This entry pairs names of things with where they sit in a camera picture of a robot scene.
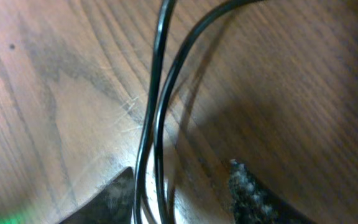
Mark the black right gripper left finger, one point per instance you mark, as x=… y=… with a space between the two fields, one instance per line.
x=112 y=205

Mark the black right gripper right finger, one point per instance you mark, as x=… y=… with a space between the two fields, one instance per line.
x=253 y=202

